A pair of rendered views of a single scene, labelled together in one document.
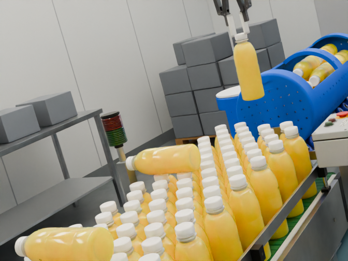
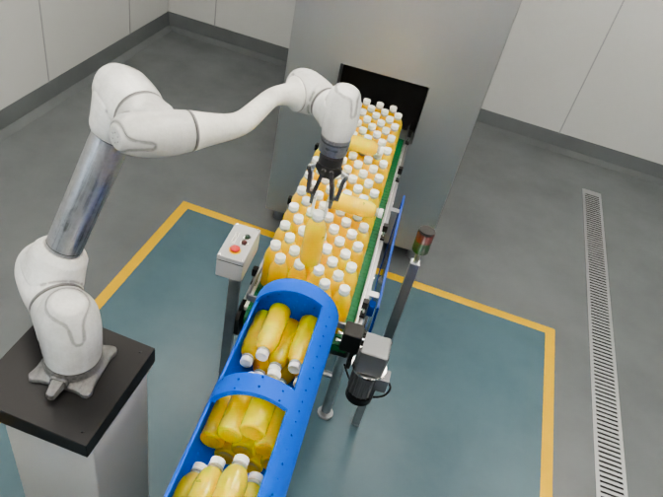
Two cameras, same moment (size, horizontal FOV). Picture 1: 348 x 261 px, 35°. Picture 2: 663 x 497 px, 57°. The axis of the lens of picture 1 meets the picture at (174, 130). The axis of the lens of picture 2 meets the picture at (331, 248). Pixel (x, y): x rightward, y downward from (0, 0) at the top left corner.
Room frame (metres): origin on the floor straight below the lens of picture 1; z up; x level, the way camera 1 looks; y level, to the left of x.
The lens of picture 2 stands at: (3.13, -1.02, 2.59)
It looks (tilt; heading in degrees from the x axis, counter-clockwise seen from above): 40 degrees down; 150
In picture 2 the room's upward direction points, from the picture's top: 14 degrees clockwise
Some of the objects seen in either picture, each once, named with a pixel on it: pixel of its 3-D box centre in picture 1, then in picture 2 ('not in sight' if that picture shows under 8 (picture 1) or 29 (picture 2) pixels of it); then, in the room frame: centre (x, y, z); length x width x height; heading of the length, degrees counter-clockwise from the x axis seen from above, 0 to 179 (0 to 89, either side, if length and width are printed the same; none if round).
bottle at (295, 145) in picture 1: (298, 164); (272, 264); (1.54, -0.33, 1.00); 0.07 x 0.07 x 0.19
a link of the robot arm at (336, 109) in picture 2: not in sight; (338, 109); (1.71, -0.28, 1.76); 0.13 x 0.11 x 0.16; 14
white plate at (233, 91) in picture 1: (241, 89); not in sight; (2.92, -0.41, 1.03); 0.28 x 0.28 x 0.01
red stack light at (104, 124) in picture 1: (112, 122); (424, 236); (1.72, 0.18, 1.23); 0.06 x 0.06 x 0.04
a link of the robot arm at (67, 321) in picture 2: not in sight; (69, 324); (1.91, -1.05, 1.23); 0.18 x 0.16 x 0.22; 13
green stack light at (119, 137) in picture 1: (116, 135); (421, 245); (1.72, 0.18, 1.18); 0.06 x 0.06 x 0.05
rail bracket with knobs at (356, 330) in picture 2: not in sight; (350, 338); (1.91, -0.14, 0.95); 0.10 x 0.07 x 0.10; 56
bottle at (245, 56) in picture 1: (247, 68); (314, 239); (1.73, -0.28, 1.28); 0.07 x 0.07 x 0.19
